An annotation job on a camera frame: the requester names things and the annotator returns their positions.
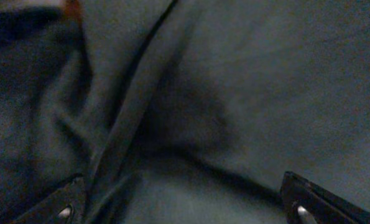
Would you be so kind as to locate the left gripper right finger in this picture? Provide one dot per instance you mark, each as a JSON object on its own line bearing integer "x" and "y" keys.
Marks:
{"x": 307, "y": 202}

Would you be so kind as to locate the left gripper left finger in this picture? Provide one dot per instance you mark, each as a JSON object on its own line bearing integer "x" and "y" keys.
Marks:
{"x": 65, "y": 205}

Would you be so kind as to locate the dark green t-shirt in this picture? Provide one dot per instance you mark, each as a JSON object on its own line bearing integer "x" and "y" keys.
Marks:
{"x": 183, "y": 111}

